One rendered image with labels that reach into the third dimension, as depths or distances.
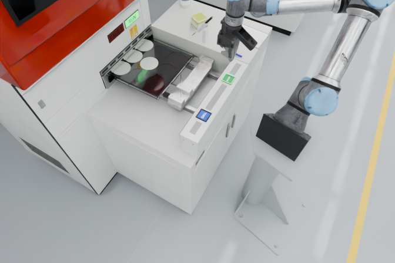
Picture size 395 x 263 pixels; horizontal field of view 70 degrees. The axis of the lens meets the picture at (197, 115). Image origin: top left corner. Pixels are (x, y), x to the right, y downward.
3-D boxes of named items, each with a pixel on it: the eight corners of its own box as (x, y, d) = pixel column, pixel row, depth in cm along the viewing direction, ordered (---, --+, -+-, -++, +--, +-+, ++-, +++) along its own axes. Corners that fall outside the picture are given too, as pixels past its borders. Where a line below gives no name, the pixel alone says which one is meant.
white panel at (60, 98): (53, 140, 137) (10, 84, 104) (150, 43, 178) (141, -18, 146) (58, 142, 136) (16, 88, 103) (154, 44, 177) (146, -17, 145)
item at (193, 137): (180, 149, 135) (178, 134, 123) (230, 76, 163) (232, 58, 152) (197, 158, 132) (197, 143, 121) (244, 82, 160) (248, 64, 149)
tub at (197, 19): (190, 25, 166) (190, 15, 161) (200, 21, 169) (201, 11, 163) (197, 32, 163) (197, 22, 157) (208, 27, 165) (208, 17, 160)
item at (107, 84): (105, 88, 153) (100, 76, 145) (151, 41, 175) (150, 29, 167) (107, 89, 152) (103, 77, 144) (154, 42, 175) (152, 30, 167)
